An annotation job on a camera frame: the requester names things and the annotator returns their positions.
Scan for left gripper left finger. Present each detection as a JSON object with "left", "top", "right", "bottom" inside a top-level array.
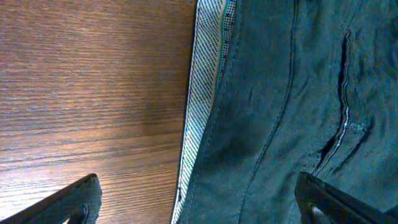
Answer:
[{"left": 1, "top": 174, "right": 102, "bottom": 224}]

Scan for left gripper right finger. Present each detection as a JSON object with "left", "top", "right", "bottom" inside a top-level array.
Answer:
[{"left": 294, "top": 172, "right": 397, "bottom": 224}]

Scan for black shorts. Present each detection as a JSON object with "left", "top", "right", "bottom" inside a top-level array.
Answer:
[{"left": 170, "top": 0, "right": 397, "bottom": 223}]

